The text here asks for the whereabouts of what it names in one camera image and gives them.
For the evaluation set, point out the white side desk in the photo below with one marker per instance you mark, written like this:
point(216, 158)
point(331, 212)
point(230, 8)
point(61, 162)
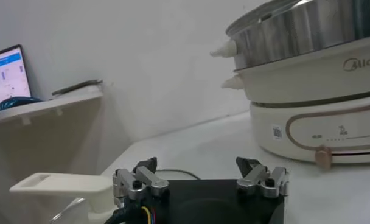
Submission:
point(51, 105)

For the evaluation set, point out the black flat hard drive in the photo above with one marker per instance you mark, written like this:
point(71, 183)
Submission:
point(78, 86)

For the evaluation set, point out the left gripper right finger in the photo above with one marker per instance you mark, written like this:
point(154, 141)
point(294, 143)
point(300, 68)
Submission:
point(258, 179)

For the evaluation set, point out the black laptop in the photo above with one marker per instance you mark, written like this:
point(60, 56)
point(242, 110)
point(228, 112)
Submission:
point(7, 79)

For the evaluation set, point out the blue computer mouse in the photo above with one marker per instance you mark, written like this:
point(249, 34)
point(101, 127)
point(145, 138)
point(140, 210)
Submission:
point(16, 102)

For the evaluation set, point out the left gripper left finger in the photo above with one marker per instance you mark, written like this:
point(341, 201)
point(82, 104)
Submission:
point(147, 179)

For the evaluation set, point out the stainless steel steamer basket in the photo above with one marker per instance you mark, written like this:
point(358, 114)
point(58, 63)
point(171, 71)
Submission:
point(294, 33)

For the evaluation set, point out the white electric cooker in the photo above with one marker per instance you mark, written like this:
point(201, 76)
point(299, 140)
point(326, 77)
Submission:
point(309, 121)

